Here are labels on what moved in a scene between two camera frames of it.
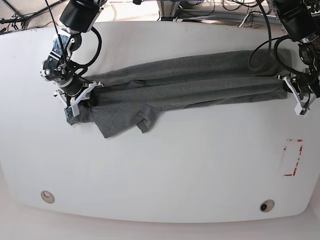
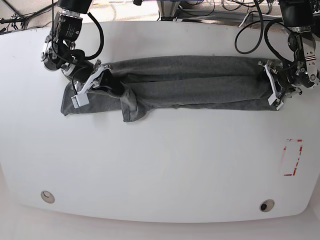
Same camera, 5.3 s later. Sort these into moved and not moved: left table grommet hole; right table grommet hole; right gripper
Moved: right gripper
Not moved: right table grommet hole; left table grommet hole
